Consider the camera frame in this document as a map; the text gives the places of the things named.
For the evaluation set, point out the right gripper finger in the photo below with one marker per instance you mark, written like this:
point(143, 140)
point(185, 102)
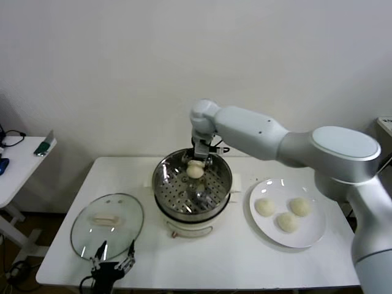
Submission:
point(209, 162)
point(186, 158)

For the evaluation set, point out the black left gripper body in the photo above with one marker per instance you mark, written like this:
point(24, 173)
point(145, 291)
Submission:
point(105, 274)

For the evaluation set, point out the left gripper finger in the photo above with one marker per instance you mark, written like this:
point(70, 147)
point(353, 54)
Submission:
point(130, 258)
point(98, 260)

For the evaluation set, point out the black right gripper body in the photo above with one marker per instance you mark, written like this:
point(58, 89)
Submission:
point(194, 146)

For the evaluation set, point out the white steamed baozi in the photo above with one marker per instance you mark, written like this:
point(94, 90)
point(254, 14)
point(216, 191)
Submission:
point(195, 171)
point(265, 208)
point(300, 207)
point(287, 222)

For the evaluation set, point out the round glass pot lid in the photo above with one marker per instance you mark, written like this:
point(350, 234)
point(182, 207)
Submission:
point(107, 232)

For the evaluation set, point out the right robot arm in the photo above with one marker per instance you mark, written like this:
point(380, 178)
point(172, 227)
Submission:
point(306, 144)

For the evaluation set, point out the stainless steel steamer basket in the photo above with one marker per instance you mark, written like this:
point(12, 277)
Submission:
point(171, 190)

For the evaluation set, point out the white side table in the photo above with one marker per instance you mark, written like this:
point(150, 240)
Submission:
point(21, 171)

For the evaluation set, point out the white round plate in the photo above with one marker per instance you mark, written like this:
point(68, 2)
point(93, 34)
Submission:
point(306, 235)

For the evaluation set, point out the blue object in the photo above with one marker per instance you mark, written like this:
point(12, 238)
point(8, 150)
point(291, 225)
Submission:
point(3, 167)

